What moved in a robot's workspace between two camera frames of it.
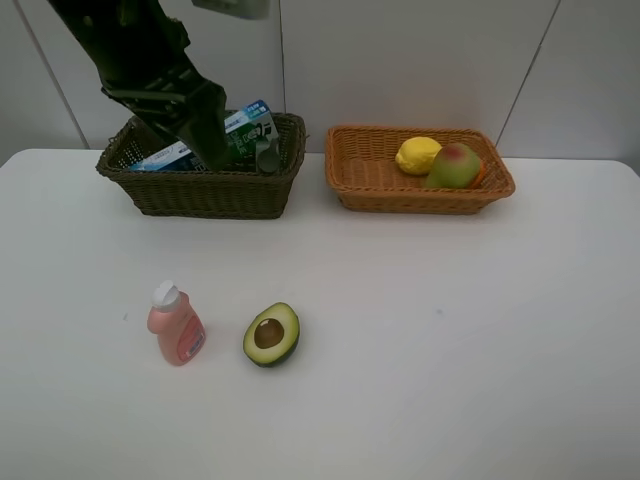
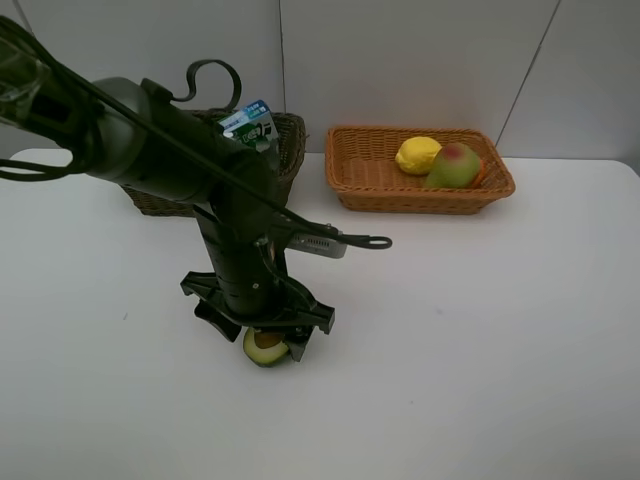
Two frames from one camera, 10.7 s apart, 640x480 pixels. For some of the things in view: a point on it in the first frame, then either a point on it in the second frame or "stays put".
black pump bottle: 268,155 stays put
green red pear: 456,166 stays put
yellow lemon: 416,155 stays put
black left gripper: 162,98 -> 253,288
